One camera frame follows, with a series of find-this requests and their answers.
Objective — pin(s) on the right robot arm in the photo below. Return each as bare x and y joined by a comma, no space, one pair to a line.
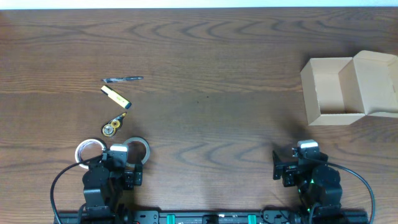
318,185

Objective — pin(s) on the black mounting rail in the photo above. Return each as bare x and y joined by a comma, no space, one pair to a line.
251,217

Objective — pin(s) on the white tape roll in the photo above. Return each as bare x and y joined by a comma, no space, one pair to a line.
80,148

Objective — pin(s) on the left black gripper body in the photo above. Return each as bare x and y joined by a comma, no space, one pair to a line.
132,178

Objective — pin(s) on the brown cardboard box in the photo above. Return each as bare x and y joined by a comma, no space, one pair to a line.
342,90

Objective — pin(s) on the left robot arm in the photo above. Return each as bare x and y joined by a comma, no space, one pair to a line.
104,183

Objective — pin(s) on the yellow correction tape dispenser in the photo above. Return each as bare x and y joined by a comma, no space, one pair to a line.
112,126

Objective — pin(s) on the grey tape roll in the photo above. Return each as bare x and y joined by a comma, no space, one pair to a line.
142,141

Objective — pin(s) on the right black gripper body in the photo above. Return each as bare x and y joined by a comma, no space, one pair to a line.
291,177

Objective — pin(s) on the black ballpoint pen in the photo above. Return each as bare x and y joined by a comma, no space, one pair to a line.
122,79

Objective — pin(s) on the yellow highlighter marker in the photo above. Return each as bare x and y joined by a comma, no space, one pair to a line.
115,96

